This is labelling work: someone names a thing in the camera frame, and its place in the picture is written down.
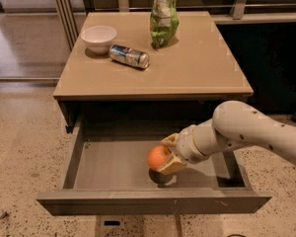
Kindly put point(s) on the green chip bag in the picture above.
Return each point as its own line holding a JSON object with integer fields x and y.
{"x": 164, "y": 22}

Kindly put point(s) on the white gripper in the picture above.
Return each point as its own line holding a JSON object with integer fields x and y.
{"x": 186, "y": 145}

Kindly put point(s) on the white ceramic bowl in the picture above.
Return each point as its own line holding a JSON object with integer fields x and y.
{"x": 98, "y": 39}

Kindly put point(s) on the tan top drawer cabinet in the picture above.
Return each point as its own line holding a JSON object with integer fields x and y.
{"x": 196, "y": 65}

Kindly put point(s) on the silver blue soda can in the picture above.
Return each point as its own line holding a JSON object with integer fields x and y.
{"x": 129, "y": 56}

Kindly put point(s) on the orange fruit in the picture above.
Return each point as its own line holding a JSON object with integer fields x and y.
{"x": 158, "y": 156}

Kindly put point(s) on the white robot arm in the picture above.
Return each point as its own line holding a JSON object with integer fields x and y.
{"x": 234, "y": 125}

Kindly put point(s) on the open grey top drawer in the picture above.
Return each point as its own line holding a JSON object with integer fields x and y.
{"x": 106, "y": 172}

